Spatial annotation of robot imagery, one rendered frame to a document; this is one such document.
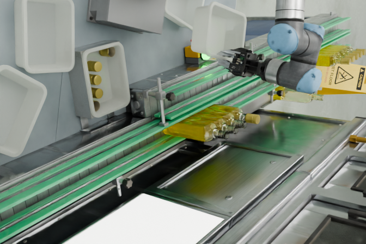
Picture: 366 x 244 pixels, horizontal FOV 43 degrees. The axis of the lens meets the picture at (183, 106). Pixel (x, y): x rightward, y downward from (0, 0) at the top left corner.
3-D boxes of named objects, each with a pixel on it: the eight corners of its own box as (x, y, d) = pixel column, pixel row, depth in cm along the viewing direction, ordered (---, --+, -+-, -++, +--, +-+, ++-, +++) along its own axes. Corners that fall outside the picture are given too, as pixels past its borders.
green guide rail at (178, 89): (151, 97, 163) (169, 99, 158) (151, 94, 162) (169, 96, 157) (338, 18, 290) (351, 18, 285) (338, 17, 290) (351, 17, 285)
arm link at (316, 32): (315, 23, 123) (305, 64, 126) (330, 28, 132) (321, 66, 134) (288, 18, 128) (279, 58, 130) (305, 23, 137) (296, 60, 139)
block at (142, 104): (130, 116, 166) (145, 119, 161) (127, 91, 163) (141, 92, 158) (137, 113, 168) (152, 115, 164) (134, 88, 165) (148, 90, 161)
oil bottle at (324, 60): (296, 65, 252) (348, 68, 234) (296, 54, 250) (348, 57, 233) (300, 62, 256) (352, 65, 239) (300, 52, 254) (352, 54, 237)
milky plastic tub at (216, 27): (189, 0, 149) (211, -1, 144) (226, 15, 167) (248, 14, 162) (183, 54, 149) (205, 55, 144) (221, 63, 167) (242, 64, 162)
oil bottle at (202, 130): (163, 134, 171) (211, 144, 158) (162, 119, 169) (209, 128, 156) (172, 129, 175) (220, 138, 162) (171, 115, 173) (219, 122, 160)
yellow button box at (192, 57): (184, 63, 197) (199, 64, 192) (183, 46, 194) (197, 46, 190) (194, 59, 202) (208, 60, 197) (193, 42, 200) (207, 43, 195)
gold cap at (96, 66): (84, 61, 152) (93, 62, 149) (92, 59, 155) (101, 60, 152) (86, 72, 153) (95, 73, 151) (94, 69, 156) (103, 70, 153)
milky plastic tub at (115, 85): (76, 116, 154) (93, 120, 149) (64, 49, 147) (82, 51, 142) (114, 101, 167) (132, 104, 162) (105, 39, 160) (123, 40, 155)
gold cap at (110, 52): (110, 44, 154) (102, 43, 157) (105, 52, 153) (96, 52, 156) (116, 50, 157) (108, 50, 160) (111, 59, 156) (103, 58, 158)
